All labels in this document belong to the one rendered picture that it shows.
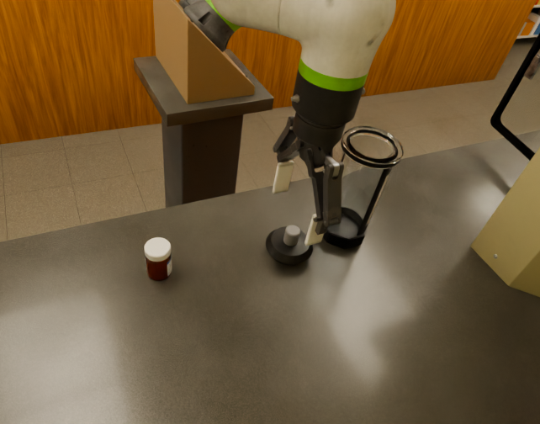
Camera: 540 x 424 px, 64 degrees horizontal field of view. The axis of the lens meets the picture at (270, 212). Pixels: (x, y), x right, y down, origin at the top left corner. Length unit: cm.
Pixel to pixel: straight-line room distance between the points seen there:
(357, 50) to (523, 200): 49
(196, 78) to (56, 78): 148
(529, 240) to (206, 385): 63
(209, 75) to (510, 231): 80
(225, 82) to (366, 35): 74
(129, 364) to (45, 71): 203
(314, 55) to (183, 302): 45
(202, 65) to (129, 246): 54
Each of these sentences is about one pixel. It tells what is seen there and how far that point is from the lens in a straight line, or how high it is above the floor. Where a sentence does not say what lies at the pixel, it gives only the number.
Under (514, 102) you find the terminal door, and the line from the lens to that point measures 134.
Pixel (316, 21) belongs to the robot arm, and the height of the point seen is 140.
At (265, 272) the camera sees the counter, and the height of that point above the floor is 94.
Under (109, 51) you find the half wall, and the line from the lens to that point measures 256.
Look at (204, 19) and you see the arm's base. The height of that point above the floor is 112.
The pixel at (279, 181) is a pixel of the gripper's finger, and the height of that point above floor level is 108.
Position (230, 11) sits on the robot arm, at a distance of 59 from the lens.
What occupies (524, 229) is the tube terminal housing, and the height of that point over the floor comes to 106.
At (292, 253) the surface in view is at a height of 98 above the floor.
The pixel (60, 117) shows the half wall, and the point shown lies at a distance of 271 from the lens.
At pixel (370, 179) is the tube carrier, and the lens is 78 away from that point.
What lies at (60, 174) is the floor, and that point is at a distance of 252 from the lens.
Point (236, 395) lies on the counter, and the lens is 70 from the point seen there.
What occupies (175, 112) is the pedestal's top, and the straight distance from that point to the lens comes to 120.
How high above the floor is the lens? 159
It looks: 44 degrees down
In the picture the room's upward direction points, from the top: 11 degrees clockwise
